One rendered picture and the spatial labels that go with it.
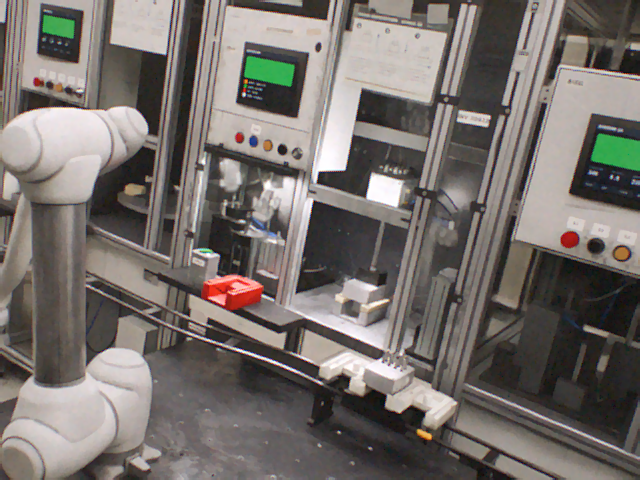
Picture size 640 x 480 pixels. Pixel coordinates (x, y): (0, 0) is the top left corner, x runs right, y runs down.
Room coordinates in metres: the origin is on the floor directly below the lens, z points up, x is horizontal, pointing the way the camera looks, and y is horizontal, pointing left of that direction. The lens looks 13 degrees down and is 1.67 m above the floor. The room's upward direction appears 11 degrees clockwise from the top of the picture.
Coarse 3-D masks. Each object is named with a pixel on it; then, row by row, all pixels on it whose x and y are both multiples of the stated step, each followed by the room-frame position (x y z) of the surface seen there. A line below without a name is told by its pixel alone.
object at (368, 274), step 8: (384, 224) 2.16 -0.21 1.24; (376, 240) 2.16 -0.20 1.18; (376, 248) 2.16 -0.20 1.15; (376, 256) 2.16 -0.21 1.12; (376, 264) 2.16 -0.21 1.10; (360, 272) 2.15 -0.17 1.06; (368, 272) 2.14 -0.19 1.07; (376, 272) 2.14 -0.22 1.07; (384, 272) 2.16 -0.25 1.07; (360, 280) 2.15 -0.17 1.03; (368, 280) 2.14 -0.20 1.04; (376, 280) 2.12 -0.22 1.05; (384, 280) 2.16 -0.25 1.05
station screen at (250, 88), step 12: (276, 60) 2.14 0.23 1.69; (288, 60) 2.12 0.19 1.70; (240, 84) 2.21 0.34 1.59; (252, 84) 2.19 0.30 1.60; (264, 84) 2.16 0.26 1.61; (276, 84) 2.14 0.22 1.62; (240, 96) 2.21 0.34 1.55; (252, 96) 2.18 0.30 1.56; (264, 96) 2.16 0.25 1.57; (276, 96) 2.13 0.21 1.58; (288, 96) 2.11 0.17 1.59; (288, 108) 2.10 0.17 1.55
